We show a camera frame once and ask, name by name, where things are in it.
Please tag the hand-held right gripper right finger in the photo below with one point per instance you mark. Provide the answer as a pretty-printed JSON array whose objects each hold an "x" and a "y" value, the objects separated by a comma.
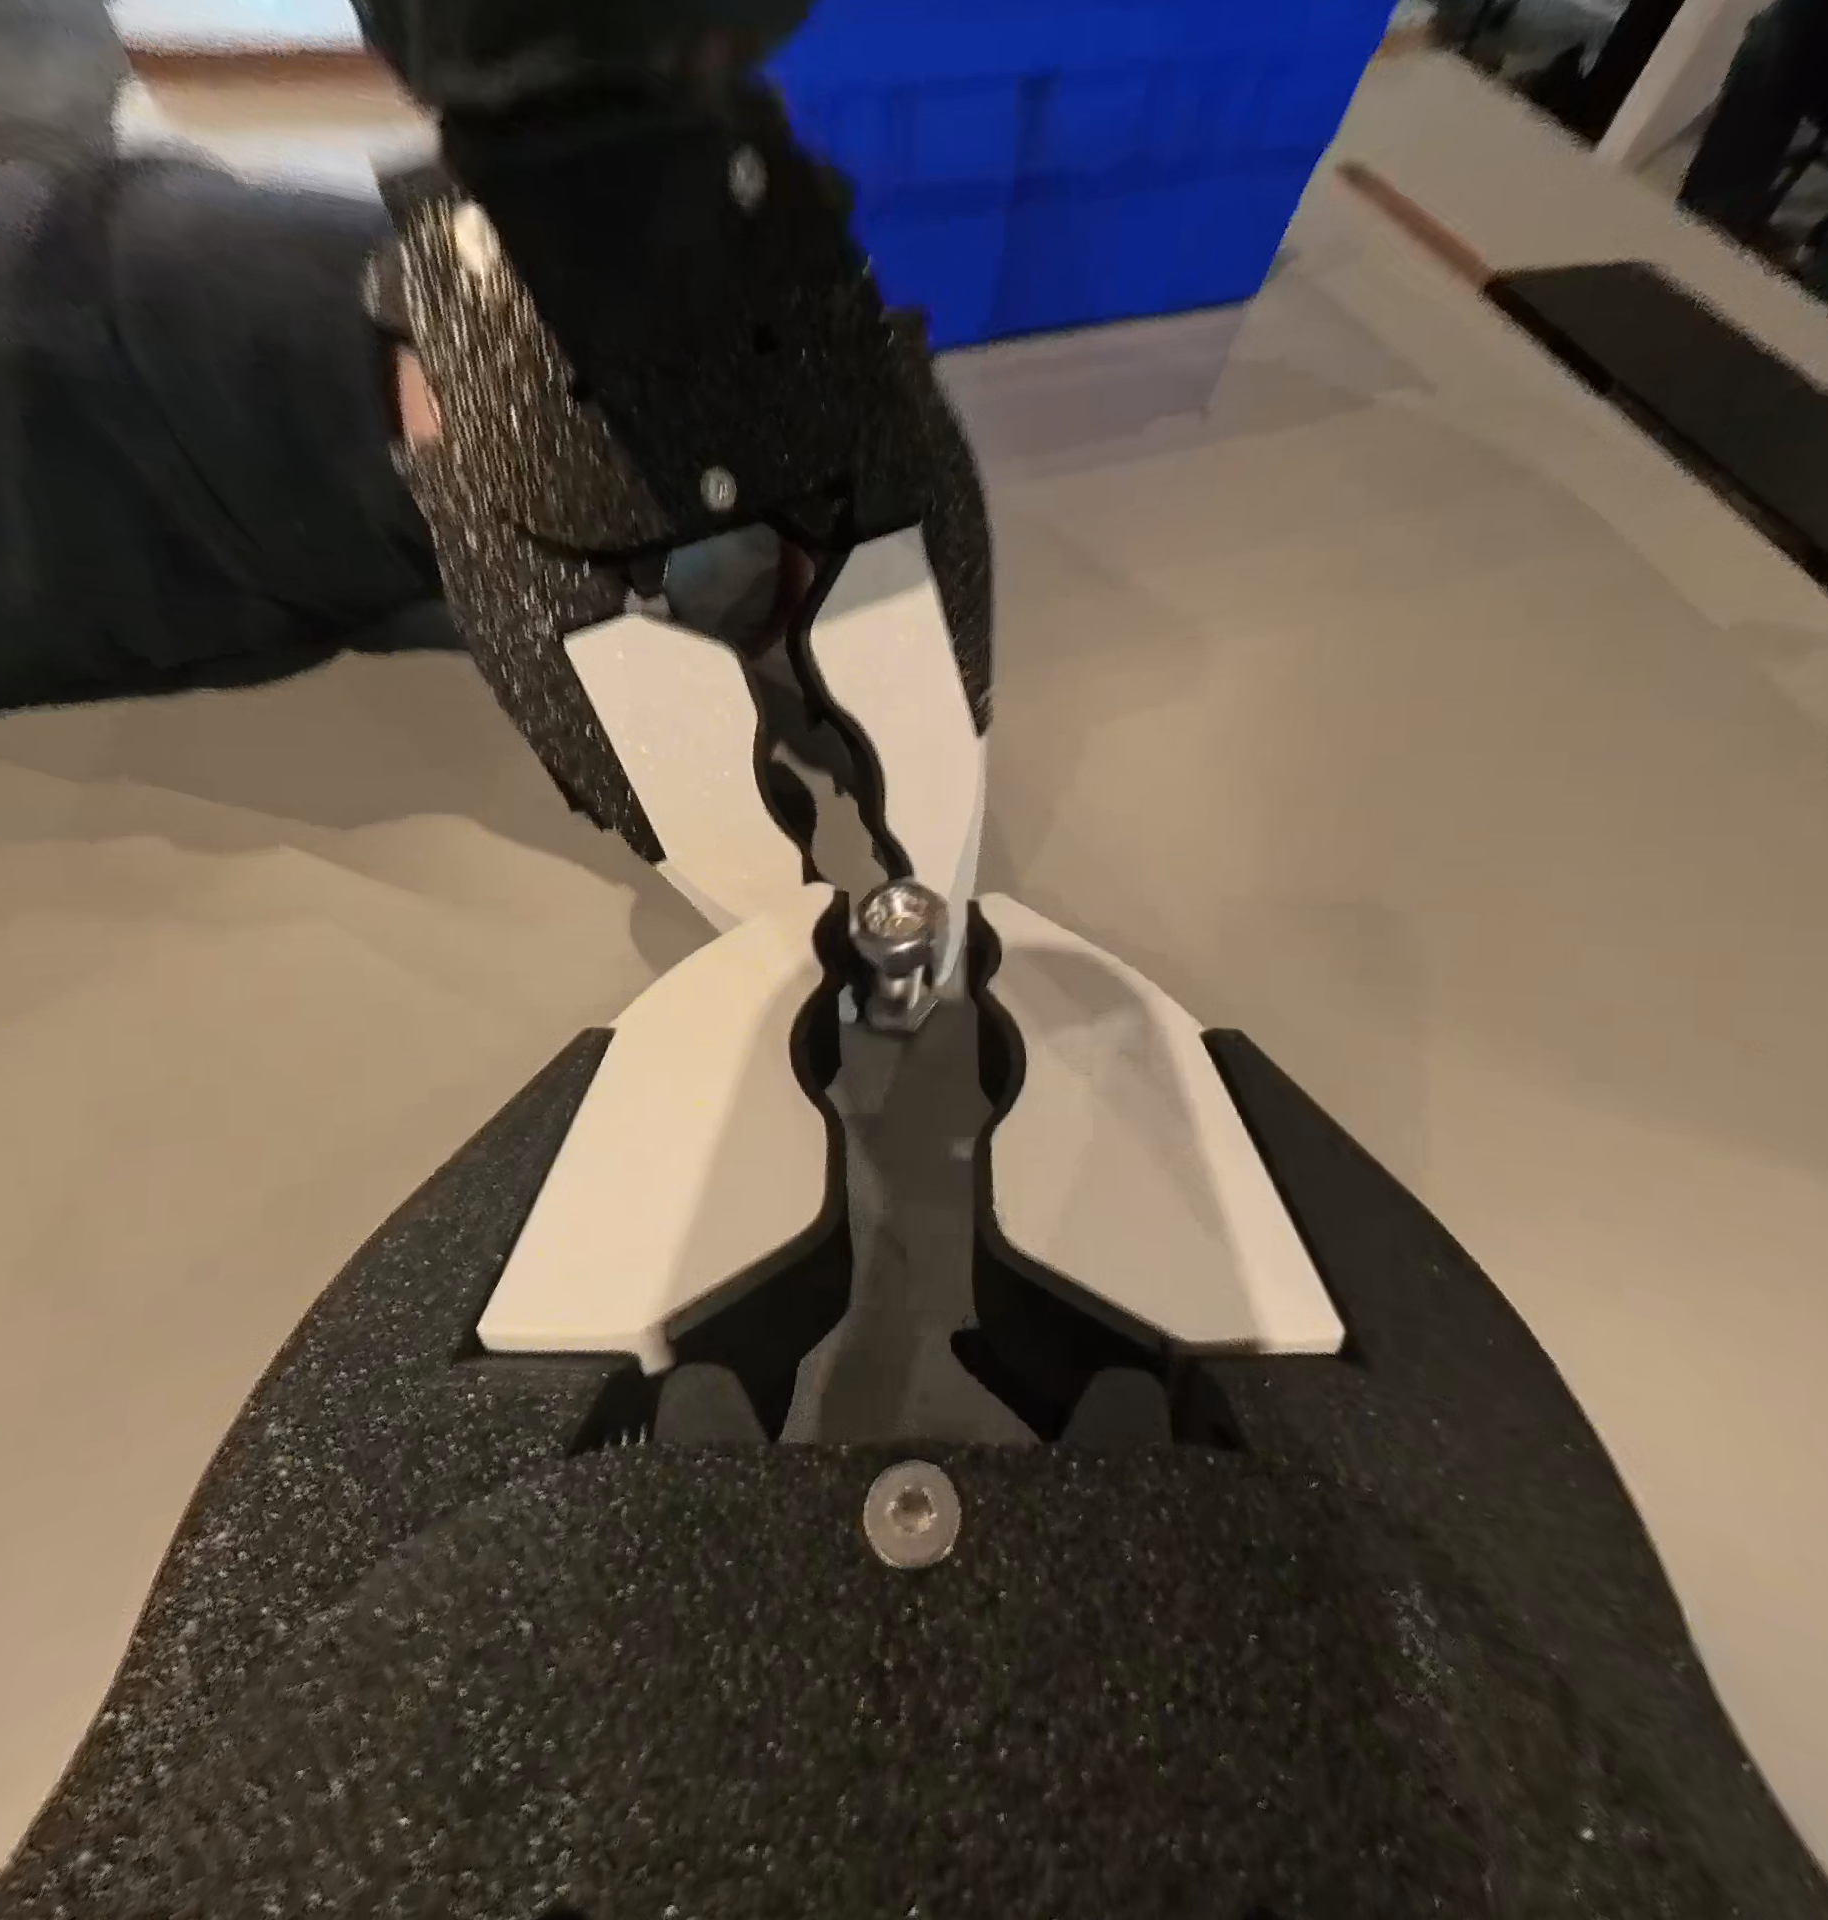
[{"x": 1155, "y": 1184}]

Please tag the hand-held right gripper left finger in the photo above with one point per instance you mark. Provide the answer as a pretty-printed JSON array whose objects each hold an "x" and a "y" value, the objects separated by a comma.
[{"x": 629, "y": 1184}]

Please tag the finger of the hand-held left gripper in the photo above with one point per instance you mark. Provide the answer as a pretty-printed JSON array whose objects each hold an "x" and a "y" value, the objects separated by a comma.
[
  {"x": 922, "y": 674},
  {"x": 675, "y": 735}
]

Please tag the silver bolt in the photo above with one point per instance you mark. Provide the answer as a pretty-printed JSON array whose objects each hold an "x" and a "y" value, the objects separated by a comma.
[{"x": 893, "y": 922}]

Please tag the silver hex nut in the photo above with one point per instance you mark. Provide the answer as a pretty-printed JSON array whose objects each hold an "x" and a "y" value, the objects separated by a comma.
[{"x": 896, "y": 1011}]

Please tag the blue plastic crate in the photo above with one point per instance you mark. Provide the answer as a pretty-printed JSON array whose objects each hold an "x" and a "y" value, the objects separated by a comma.
[{"x": 1064, "y": 151}]

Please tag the person's dark clothing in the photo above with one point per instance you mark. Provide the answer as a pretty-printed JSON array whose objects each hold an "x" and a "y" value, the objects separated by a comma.
[{"x": 164, "y": 420}]

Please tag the brown wooden stick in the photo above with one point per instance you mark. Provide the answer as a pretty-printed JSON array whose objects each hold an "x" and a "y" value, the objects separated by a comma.
[{"x": 1417, "y": 224}]

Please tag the black flat pad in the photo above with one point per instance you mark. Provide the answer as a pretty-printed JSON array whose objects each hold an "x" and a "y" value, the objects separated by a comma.
[{"x": 1709, "y": 404}]

